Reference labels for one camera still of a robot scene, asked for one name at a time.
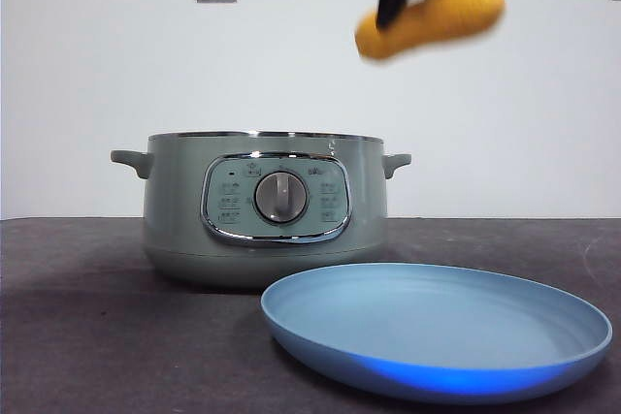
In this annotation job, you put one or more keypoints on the yellow corn cob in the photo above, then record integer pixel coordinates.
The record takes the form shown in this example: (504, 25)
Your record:
(436, 21)

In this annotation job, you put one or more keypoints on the green electric steamer pot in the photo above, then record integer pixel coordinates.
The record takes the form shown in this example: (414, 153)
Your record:
(174, 220)

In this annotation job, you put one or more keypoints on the blue round plate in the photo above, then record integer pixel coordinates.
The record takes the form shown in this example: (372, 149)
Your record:
(427, 317)

